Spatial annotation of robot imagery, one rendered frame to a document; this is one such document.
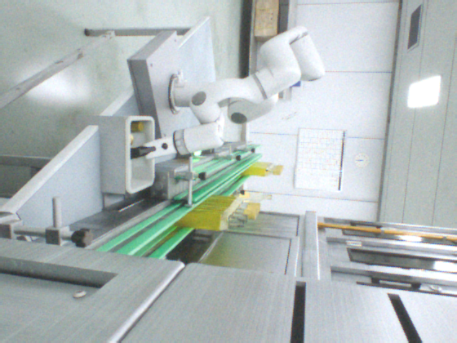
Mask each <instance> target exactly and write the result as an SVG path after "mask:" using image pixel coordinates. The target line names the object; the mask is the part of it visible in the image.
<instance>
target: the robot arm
mask: <svg viewBox="0 0 457 343"><path fill-rule="evenodd" d="M260 54H261V56H262V57H263V59H264V63H265V64H266V67H264V68H263V69H261V70H259V71H257V72H255V73H254V74H251V75H250V76H249V77H247V78H244V79H237V78H230V79H220V80H216V81H214V82H187V79H184V78H183V73H182V71H183V70H181V69H180V70H177V71H178V74H177V75H176V77H177V78H174V79H173V80H172V83H171V105H172V107H173V109H174V110H176V111H178V110H179V109H180V107H190V109H191V110H192V111H193V114H194V115H195V117H196V118H197V119H198V121H199V122H200V124H201V125H198V126H195V127H187V128H185V129H181V130H178V131H174V132H173V136H168V137H164V138H161V139H159V140H153V141H150V142H149V143H146V144H144V145H142V146H140V147H136V148H133V149H131V159H133V158H140V157H143V156H145V155H146V156H145V159H147V160H148V159H151V158H159V157H163V156H166V155H169V154H176V153H178V154H180V155H183V154H192V153H196V152H198V151H203V150H206V149H214V148H218V147H220V146H221V145H223V144H224V114H223V112H222V110H221V109H220V108H223V107H225V106H227V105H228V119H229V120H230V121H231V122H232V123H236V124H243V123H250V122H251V121H253V120H255V119H256V118H259V117H261V116H264V115H265V114H268V113H269V112H271V111H272V109H274V108H275V106H276V105H277V97H278V92H281V91H283V90H285V89H286V88H288V87H290V86H292V85H294V83H297V82H298V81H306V82H311V81H315V80H317V79H320V78H321V77H322V76H323V75H324V74H325V67H324V65H323V63H322V60H321V58H320V56H319V54H318V53H317V50H316V47H315V46H314V44H313V42H312V39H311V38H310V35H309V34H308V31H307V29H306V28H305V27H303V26H298V27H294V28H293V29H290V30H288V31H286V32H284V33H281V34H279V35H277V36H275V37H273V38H272V39H270V40H268V41H267V42H266V43H265V44H263V46H262V47H261V48H260Z"/></svg>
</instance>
